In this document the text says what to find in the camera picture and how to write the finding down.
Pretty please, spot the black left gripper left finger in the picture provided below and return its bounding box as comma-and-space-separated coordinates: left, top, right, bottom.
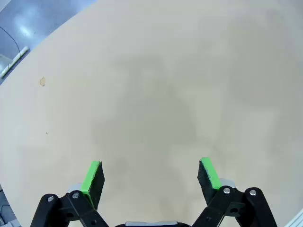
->
30, 161, 110, 227

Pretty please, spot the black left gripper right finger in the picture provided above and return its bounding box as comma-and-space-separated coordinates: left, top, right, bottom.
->
192, 157, 277, 227

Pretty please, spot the aluminium slotted mounting plate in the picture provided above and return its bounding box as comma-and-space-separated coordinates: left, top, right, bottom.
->
287, 208, 303, 227

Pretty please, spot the white floor cable duct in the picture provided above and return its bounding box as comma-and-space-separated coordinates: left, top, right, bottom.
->
0, 46, 30, 79

